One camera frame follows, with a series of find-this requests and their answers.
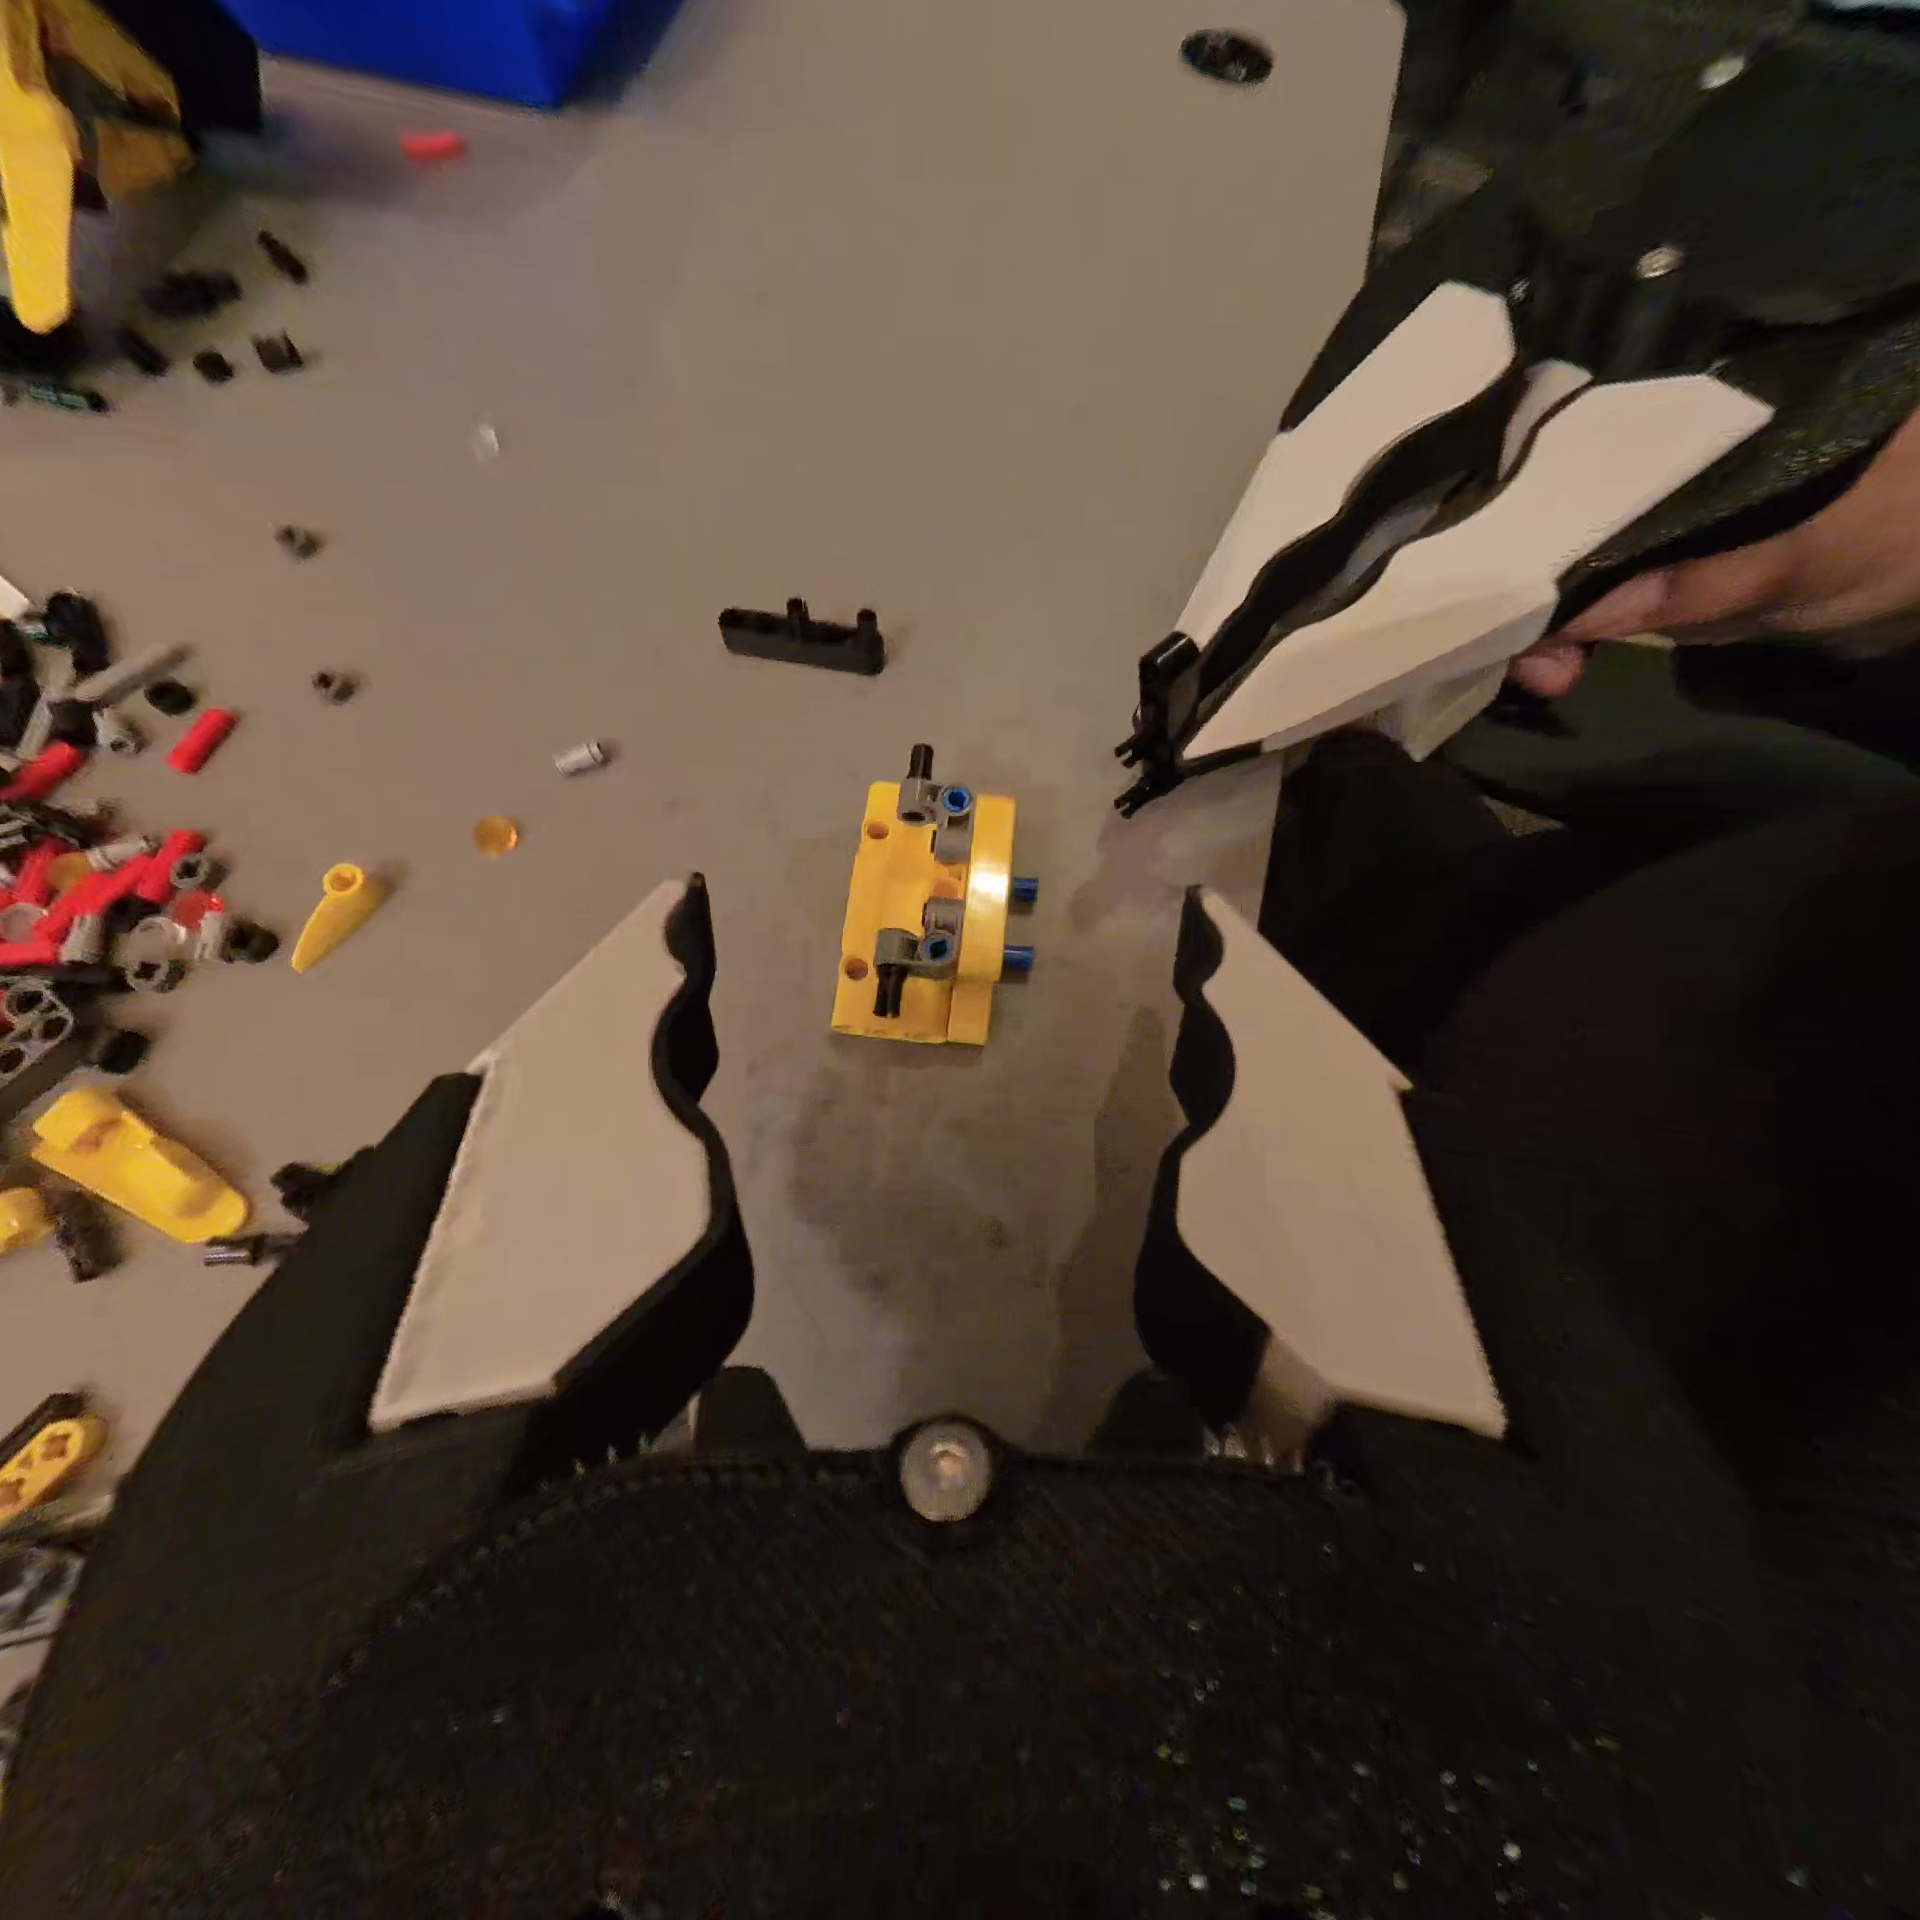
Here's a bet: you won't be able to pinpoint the pile of building brick pieces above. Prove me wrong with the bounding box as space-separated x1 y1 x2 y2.
0 579 311 1653

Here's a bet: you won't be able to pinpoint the person's right hand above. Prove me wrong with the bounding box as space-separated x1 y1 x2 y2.
1510 449 1920 700

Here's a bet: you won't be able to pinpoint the large blue plastic bin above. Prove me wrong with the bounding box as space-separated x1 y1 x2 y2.
214 0 684 111

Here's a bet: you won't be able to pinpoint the black beam with pins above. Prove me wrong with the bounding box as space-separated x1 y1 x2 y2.
1114 634 1201 819
720 598 889 677

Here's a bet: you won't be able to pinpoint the yellow toy vehicle model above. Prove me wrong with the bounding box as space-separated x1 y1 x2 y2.
0 0 196 339

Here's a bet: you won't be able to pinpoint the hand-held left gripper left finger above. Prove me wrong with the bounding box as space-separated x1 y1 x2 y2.
367 875 759 1442

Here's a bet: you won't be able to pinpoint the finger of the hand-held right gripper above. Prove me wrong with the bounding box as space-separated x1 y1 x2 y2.
1177 281 1521 752
1193 358 1776 764

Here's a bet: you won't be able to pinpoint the yellow brick assembly grey connectors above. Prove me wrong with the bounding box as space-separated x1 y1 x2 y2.
828 740 1042 1047

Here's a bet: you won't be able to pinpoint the yellow cone tooth piece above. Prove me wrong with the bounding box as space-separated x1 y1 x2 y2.
290 861 390 972

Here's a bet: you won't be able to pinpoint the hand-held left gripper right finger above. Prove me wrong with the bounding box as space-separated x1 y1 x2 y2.
1134 884 1510 1461

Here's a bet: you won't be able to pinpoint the person's dark clothing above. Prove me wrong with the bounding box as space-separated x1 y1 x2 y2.
1259 734 1920 1920

